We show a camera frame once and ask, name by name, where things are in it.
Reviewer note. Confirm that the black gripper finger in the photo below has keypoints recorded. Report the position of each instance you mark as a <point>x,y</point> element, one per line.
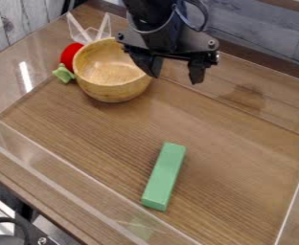
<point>148,63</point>
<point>198,65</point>

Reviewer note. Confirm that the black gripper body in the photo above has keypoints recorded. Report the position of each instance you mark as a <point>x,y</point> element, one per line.
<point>175,42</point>

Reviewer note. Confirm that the green rectangular stick block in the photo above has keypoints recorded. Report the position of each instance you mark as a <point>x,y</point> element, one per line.
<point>159,187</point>

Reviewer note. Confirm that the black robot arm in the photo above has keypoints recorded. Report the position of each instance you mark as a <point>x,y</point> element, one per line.
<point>150,15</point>

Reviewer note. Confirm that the brown wooden bowl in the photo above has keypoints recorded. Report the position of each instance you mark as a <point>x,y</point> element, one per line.
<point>106,72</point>

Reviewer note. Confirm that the red plush tomato toy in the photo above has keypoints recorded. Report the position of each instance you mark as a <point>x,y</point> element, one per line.
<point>65,72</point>

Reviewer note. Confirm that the clear acrylic table barrier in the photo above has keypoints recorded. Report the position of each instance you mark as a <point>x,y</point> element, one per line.
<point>87,159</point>

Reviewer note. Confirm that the clear acrylic corner bracket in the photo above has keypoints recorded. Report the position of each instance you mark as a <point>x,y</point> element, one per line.
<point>88,35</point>

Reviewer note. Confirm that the black table clamp mount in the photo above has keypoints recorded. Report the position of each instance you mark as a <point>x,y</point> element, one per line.
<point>24,215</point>

